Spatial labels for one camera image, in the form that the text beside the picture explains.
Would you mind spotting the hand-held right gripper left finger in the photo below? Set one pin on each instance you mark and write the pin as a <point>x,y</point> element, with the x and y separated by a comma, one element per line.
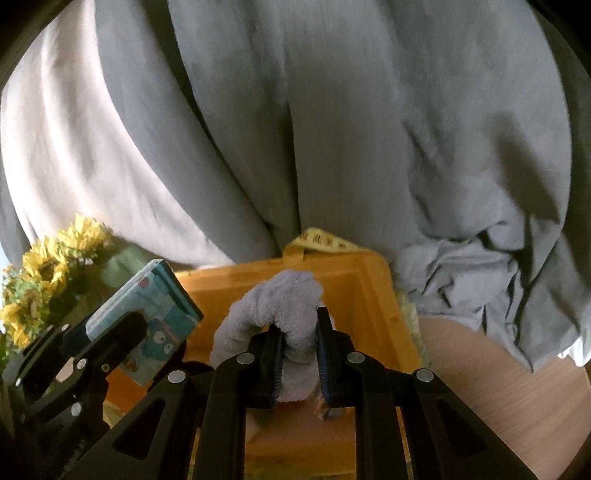
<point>278,364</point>

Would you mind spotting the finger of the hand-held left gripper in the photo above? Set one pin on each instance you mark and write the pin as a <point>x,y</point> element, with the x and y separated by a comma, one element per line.
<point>115,330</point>

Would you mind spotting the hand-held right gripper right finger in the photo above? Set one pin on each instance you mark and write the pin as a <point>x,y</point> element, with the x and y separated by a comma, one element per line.
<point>323,360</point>

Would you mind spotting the blue printed tissue packet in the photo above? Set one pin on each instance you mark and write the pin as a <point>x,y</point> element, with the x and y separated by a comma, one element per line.
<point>161,314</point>

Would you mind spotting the orange plastic basket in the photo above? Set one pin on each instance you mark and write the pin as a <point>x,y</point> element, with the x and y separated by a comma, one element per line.
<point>364,300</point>

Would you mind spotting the grey-green vase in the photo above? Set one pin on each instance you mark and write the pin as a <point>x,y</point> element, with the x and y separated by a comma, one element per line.
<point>124,267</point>

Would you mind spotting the yellow sunflower bunch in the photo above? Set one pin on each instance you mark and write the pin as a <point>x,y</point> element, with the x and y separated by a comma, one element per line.
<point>41,267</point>

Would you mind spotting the yellow basket tag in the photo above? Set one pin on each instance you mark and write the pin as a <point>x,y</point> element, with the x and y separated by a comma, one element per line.
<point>323,240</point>

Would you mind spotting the narrow grey curtain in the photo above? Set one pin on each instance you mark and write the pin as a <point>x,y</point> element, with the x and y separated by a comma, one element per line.
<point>9,221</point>

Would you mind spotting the beige curtain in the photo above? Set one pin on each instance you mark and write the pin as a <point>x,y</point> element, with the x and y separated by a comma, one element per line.
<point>69,152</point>

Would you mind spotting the wide grey curtain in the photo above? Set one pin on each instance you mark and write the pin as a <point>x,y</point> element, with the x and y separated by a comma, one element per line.
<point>346,138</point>

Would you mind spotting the white sheer curtain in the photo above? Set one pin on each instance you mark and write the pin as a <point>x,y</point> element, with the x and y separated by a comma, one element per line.
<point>572,355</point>

